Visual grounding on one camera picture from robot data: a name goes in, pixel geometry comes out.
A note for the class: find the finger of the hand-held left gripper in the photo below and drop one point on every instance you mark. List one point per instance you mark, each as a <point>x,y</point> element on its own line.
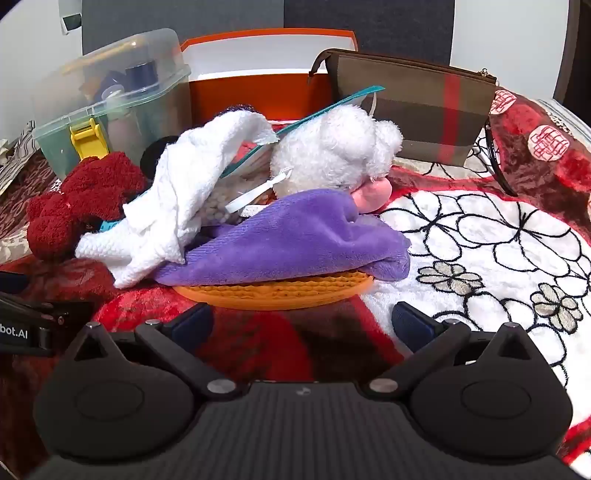
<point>69,316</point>

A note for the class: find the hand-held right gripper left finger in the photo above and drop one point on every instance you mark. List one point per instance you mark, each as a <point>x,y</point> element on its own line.
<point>194,319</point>

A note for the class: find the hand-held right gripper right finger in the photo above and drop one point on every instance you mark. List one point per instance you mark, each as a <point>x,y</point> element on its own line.
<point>413,325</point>

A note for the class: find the orange honeycomb silicone mat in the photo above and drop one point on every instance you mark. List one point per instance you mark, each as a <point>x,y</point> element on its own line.
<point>277,293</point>

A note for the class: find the red fluffy cloth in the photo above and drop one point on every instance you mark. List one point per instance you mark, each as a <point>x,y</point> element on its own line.
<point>83,198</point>

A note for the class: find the teal-edged clear zip bag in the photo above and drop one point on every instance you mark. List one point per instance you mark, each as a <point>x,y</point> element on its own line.
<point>221,203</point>

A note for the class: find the purple microfibre cloth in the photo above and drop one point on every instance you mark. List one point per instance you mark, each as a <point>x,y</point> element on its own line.
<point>286,240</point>

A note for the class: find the white towel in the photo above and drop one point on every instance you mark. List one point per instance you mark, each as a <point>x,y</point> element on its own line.
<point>184,184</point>

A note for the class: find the white plush toy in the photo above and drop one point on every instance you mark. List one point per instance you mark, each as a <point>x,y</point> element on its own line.
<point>323,147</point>

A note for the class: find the orange cardboard box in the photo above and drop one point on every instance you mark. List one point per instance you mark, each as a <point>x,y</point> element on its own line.
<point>240,97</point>

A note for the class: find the small turquoise object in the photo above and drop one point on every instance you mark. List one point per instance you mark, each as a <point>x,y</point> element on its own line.
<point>110,226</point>

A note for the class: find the red and white floral blanket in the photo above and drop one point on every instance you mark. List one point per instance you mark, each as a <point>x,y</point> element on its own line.
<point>485,240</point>

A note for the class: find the white plastic tag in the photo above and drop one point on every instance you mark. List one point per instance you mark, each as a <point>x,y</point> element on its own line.
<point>254,196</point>

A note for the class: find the black round object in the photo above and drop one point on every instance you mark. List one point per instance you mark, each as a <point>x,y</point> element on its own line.
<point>150,159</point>

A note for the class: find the striped patterned cloth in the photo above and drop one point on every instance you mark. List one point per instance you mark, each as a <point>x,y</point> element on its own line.
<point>18,152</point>

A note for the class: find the clear plastic storage box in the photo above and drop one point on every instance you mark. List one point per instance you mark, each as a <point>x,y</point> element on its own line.
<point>115,92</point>

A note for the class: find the light grey felt panel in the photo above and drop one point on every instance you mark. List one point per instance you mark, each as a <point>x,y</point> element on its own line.
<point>184,23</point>

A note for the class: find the dark grey felt panel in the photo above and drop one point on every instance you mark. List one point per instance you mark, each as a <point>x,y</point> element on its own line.
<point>369,23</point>

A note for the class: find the small wall control panel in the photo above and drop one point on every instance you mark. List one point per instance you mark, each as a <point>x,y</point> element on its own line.
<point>72,23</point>

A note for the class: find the dark wooden frame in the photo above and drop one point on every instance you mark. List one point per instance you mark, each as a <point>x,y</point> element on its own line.
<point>572,50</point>

